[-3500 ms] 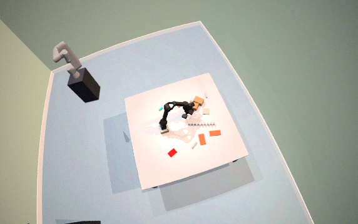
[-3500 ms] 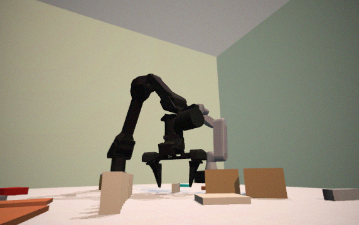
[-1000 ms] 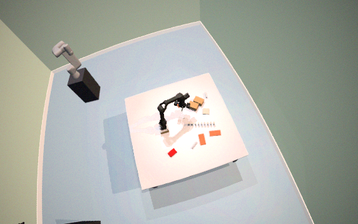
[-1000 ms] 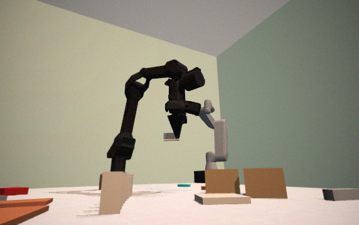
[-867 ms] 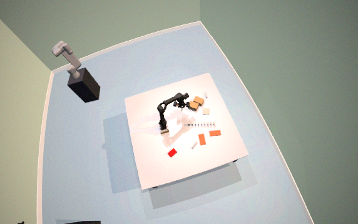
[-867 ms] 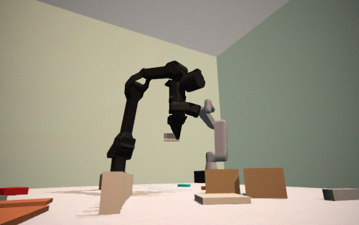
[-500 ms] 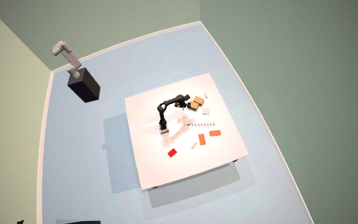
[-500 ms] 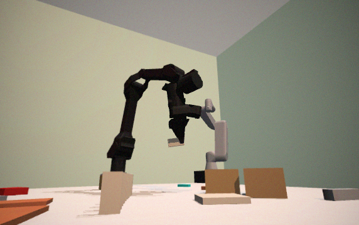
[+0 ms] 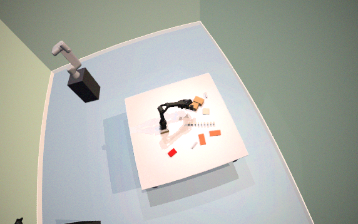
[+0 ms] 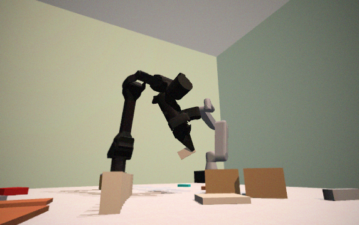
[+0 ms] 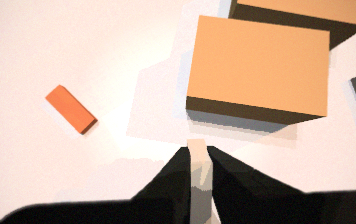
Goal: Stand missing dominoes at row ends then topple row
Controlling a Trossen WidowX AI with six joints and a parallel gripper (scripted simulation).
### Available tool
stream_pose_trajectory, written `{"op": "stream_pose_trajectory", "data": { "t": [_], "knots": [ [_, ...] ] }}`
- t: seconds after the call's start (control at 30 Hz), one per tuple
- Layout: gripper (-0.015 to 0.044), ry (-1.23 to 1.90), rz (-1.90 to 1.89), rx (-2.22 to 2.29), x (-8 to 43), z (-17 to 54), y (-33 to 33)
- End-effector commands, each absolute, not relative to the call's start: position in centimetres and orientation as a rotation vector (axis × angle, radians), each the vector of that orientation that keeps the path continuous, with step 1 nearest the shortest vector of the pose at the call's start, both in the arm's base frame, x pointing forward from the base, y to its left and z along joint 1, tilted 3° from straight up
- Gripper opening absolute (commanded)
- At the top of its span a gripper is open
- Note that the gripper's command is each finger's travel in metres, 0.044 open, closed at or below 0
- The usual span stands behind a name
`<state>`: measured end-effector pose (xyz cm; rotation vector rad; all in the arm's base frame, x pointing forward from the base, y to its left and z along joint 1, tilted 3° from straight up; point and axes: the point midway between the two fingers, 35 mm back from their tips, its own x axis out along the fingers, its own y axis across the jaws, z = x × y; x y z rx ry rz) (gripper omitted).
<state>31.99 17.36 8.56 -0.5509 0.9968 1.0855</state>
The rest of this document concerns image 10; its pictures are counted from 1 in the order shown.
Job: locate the red flat block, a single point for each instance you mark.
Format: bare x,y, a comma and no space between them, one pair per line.
14,191

